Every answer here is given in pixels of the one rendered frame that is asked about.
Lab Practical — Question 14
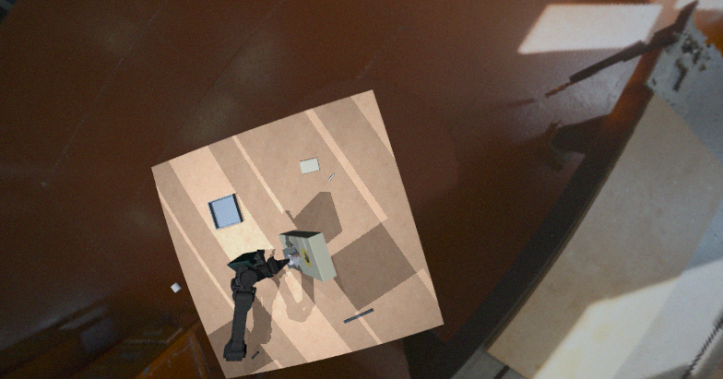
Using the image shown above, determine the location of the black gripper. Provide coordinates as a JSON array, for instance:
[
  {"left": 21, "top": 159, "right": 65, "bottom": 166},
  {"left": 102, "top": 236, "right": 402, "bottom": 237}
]
[{"left": 252, "top": 256, "right": 290, "bottom": 281}]

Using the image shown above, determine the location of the grey round filter cartridge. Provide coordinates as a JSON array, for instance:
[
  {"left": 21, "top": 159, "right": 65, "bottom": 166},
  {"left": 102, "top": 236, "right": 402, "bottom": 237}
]
[{"left": 286, "top": 252, "right": 300, "bottom": 265}]

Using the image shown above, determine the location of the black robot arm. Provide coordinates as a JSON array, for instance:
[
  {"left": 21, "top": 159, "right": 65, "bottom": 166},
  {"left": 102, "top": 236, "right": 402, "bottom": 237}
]
[{"left": 223, "top": 249, "right": 266, "bottom": 361}]

